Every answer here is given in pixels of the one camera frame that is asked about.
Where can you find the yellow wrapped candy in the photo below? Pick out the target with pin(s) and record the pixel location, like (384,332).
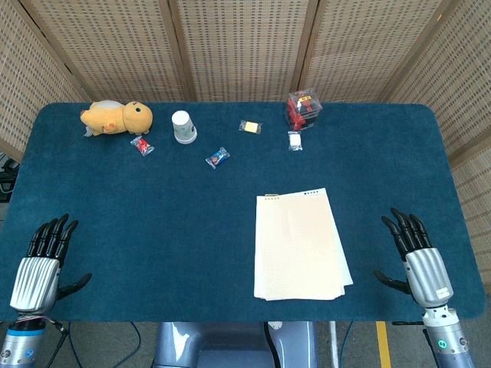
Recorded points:
(250,126)

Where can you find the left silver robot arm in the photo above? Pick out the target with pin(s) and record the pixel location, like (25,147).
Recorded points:
(21,341)

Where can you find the blue wrapped candy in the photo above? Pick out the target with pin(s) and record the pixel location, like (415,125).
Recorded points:
(217,157)

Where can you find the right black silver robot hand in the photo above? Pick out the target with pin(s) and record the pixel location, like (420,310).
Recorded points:
(429,276)

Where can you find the orange plush animal toy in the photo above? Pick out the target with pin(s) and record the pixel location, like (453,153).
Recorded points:
(111,115)

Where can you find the woven wooden folding screen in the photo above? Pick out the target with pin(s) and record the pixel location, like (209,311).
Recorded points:
(245,46)

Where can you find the red wrapped candy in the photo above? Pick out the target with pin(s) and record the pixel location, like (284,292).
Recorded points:
(142,145)

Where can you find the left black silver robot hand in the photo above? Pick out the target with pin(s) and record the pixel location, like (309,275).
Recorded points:
(35,280)

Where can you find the white table leg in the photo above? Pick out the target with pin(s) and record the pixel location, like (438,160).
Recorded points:
(334,345)

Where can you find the clear box red black pieces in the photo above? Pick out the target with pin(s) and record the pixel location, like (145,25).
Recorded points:
(303,109)

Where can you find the blue felt table mat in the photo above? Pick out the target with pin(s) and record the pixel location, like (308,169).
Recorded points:
(153,230)

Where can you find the yellow floor tape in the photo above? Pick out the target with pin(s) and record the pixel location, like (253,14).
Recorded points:
(383,345)

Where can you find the black office chair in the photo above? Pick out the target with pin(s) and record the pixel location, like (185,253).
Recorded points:
(7,176)

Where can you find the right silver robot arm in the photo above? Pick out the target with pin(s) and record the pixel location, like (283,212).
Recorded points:
(447,337)

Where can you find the beige cover lined notebook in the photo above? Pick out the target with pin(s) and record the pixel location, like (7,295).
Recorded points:
(299,249)

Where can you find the white paper cup stack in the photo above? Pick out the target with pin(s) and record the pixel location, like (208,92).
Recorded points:
(183,128)

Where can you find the grey blue robot torso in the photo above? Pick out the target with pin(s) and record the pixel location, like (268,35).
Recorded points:
(215,345)

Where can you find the white wrapped candy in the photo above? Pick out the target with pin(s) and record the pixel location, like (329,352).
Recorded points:
(295,141)

